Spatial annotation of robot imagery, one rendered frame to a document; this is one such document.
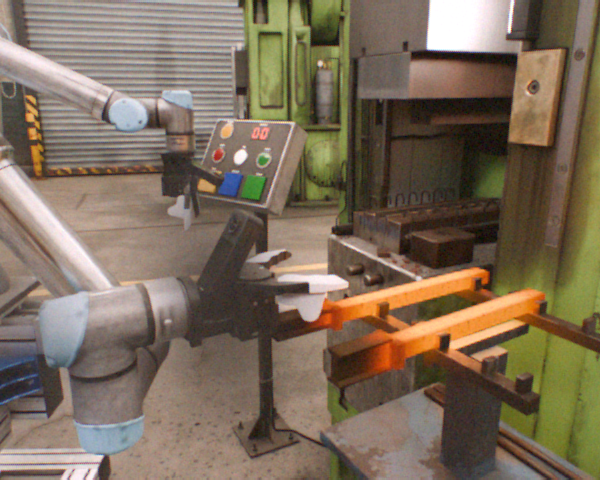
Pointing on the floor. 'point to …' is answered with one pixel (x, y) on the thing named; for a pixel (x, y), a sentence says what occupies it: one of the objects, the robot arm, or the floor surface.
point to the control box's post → (264, 338)
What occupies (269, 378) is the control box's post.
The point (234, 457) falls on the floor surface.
